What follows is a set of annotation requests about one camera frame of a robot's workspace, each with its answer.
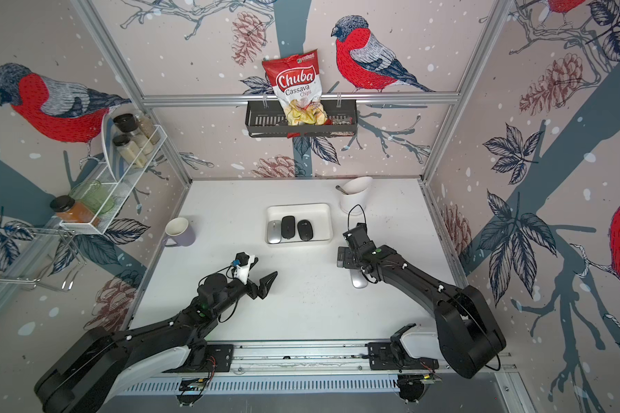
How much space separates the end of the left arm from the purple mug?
1.11 ft

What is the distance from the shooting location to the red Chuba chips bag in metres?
0.80

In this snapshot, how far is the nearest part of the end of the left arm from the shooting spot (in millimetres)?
641

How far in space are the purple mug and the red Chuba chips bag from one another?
0.56 m
